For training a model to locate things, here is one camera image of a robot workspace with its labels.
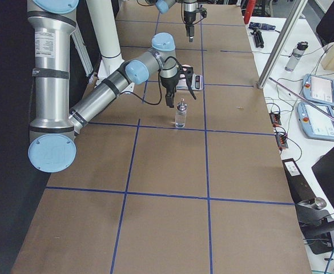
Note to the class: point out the blue folded umbrella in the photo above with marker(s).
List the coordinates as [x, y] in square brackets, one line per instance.
[261, 26]

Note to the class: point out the black box with label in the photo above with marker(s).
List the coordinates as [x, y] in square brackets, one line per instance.
[299, 188]

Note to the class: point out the teach pendant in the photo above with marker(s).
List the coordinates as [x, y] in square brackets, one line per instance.
[318, 89]
[314, 124]

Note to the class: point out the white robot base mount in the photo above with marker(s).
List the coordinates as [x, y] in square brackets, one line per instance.
[103, 21]

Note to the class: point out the far teach pendant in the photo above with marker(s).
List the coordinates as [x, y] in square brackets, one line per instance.
[318, 89]

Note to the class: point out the brown paper table cover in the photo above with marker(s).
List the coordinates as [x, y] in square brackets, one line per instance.
[145, 197]

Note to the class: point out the near teach pendant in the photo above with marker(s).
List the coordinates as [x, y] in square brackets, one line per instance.
[314, 124]

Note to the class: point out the black tripod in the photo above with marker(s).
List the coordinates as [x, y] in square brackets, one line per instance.
[257, 38]

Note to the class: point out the aluminium frame post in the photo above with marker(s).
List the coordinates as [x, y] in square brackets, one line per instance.
[286, 31]

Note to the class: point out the red cylinder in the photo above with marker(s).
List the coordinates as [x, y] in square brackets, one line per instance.
[249, 10]

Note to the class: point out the pink cup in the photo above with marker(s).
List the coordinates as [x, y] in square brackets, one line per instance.
[186, 67]

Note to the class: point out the clear water bottle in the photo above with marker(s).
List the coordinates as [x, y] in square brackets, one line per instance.
[296, 55]

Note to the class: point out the white kitchen scale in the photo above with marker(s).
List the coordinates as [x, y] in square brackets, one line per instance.
[196, 83]

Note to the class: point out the clear glass sauce bottle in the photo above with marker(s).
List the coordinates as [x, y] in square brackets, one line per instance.
[181, 114]

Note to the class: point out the black monitor stand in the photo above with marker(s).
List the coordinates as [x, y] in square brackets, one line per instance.
[316, 224]

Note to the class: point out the orange black connector block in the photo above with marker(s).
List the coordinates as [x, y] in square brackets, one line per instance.
[275, 119]

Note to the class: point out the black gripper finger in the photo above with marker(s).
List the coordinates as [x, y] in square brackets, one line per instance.
[190, 33]
[170, 100]

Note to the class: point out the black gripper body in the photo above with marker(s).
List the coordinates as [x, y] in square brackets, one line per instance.
[189, 15]
[168, 84]

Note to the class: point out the green tipped metal rod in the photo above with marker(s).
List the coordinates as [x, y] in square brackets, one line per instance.
[303, 99]

